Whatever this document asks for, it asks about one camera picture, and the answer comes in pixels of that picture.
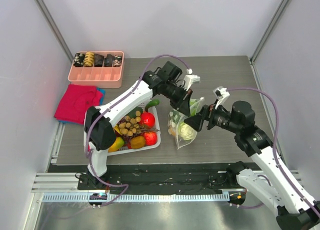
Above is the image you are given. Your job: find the wrinkled red pomegranate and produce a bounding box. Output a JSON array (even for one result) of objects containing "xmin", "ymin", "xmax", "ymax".
[{"xmin": 142, "ymin": 132, "xmax": 158, "ymax": 146}]

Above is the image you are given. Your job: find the clear dotted zip bag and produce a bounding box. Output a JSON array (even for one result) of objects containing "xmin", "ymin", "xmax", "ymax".
[{"xmin": 167, "ymin": 97, "xmax": 205, "ymax": 149}]

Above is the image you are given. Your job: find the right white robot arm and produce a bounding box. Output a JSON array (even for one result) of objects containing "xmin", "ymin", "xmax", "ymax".
[{"xmin": 185, "ymin": 101, "xmax": 320, "ymax": 230}]

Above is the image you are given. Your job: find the orange yellow mango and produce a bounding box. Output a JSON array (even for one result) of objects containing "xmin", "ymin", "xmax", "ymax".
[{"xmin": 108, "ymin": 137, "xmax": 125, "ymax": 153}]

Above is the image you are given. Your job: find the black blue sock roll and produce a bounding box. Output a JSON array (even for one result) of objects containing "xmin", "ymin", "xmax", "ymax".
[{"xmin": 103, "ymin": 54, "xmax": 115, "ymax": 67}]

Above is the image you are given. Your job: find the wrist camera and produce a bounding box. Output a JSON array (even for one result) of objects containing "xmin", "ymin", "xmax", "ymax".
[
  {"xmin": 183, "ymin": 68, "xmax": 201, "ymax": 90},
  {"xmin": 213, "ymin": 86, "xmax": 230, "ymax": 109}
]

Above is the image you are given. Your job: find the black pink floral sock roll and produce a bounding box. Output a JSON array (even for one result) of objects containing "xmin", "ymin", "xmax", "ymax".
[{"xmin": 112, "ymin": 55, "xmax": 123, "ymax": 67}]

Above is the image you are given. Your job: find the yellow banana bunch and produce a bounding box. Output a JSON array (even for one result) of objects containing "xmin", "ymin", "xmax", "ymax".
[{"xmin": 113, "ymin": 125, "xmax": 122, "ymax": 136}]

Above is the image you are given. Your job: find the pink divided tray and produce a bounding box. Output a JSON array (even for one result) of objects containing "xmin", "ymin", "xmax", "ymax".
[{"xmin": 68, "ymin": 51, "xmax": 125, "ymax": 88}]

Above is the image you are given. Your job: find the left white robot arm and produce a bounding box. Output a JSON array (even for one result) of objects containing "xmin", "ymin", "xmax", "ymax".
[{"xmin": 84, "ymin": 61, "xmax": 199, "ymax": 190}]

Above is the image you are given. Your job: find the green watermelon ball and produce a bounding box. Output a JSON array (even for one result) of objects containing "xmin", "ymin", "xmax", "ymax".
[{"xmin": 189, "ymin": 99, "xmax": 202, "ymax": 116}]

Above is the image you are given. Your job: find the white slotted cable duct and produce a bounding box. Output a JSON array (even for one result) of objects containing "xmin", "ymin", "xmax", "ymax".
[{"xmin": 42, "ymin": 192, "xmax": 230, "ymax": 203}]

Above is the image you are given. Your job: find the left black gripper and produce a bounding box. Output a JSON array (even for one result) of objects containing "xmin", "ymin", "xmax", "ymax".
[{"xmin": 162, "ymin": 81, "xmax": 192, "ymax": 116}]

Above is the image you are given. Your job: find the shiny red apple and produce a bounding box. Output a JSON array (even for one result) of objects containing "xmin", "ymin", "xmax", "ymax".
[{"xmin": 139, "ymin": 112, "xmax": 156, "ymax": 128}]

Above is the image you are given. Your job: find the brown longan bunch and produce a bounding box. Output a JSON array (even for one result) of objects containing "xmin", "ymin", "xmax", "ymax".
[{"xmin": 117, "ymin": 116, "xmax": 141, "ymax": 137}]

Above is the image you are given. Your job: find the brown kiwi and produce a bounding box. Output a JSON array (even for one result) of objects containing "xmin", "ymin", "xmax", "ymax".
[{"xmin": 130, "ymin": 136, "xmax": 146, "ymax": 149}]

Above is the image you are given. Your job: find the white plastic basket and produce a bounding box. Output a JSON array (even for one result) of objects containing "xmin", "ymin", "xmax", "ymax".
[{"xmin": 83, "ymin": 99, "xmax": 161, "ymax": 157}]

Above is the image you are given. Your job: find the dark brown sock roll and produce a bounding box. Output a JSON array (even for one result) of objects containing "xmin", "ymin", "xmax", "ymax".
[{"xmin": 94, "ymin": 53, "xmax": 105, "ymax": 67}]

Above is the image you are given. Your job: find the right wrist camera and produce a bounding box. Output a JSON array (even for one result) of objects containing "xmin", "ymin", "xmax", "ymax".
[{"xmin": 213, "ymin": 86, "xmax": 230, "ymax": 109}]

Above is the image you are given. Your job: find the pale green cabbage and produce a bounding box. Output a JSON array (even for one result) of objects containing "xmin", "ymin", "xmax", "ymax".
[{"xmin": 178, "ymin": 122, "xmax": 197, "ymax": 141}]

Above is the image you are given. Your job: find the yellow striped sock roll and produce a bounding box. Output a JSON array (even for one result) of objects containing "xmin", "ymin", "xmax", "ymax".
[{"xmin": 83, "ymin": 52, "xmax": 95, "ymax": 67}]

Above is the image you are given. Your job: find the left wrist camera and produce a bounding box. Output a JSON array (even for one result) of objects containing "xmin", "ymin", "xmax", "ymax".
[{"xmin": 183, "ymin": 68, "xmax": 201, "ymax": 90}]

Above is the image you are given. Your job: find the dark green avocado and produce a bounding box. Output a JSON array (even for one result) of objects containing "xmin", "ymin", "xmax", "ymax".
[{"xmin": 127, "ymin": 106, "xmax": 143, "ymax": 118}]

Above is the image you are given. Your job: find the green cucumber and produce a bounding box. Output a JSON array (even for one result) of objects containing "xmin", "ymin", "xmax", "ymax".
[{"xmin": 145, "ymin": 99, "xmax": 160, "ymax": 112}]

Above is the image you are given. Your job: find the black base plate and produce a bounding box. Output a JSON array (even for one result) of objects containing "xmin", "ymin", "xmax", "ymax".
[{"xmin": 48, "ymin": 163, "xmax": 240, "ymax": 195}]

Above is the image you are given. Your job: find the magenta folded shirt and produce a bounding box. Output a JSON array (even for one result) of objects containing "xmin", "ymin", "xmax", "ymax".
[{"xmin": 54, "ymin": 84, "xmax": 104, "ymax": 125}]

